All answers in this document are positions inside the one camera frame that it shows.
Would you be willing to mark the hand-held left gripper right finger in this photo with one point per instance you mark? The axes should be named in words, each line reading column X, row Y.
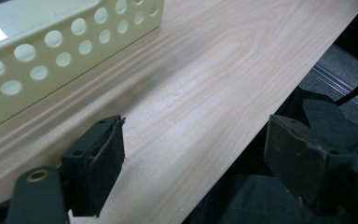
column 295, row 158

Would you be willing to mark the cream perforated plastic basket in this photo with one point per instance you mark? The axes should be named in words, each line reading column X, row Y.
column 65, row 46

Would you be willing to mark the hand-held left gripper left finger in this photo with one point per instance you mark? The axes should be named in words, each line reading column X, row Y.
column 96, row 161

